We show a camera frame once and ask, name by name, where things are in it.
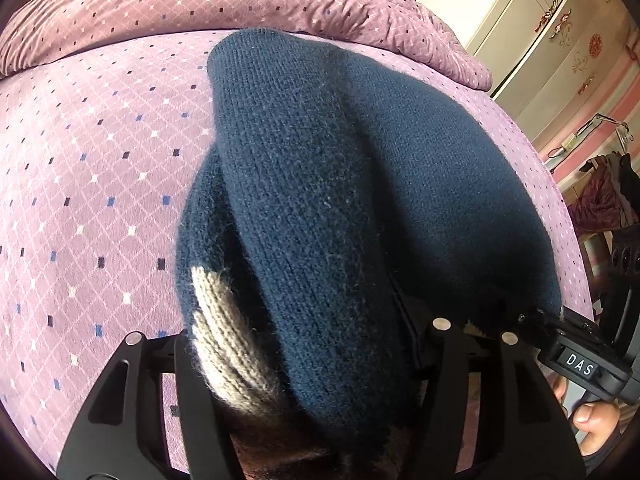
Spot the white ornate wardrobe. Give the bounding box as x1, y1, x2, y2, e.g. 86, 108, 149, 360
465, 0, 640, 137

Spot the maroon hanging garment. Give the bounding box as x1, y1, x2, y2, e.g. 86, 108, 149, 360
569, 159, 626, 233

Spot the purple dotted quilt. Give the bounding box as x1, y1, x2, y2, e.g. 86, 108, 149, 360
0, 0, 494, 92

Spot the navy argyle knit sweater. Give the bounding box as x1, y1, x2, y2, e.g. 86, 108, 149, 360
175, 27, 564, 480

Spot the metal clothes rack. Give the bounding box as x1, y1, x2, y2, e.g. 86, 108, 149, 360
574, 112, 632, 161

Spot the black hanging garment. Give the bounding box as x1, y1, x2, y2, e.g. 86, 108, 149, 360
616, 151, 640, 232

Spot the person's right hand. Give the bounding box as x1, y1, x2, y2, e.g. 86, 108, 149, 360
552, 376, 623, 447

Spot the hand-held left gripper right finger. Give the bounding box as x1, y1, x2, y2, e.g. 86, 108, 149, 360
399, 304, 586, 480

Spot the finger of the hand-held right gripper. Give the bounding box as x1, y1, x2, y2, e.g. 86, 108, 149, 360
517, 307, 564, 347

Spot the person's right forearm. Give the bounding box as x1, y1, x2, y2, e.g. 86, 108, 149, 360
580, 422, 638, 480

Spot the purple dotted bed sheet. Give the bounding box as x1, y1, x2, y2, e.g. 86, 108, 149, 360
0, 29, 597, 480

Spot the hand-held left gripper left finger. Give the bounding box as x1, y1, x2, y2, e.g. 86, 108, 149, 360
57, 332, 246, 480

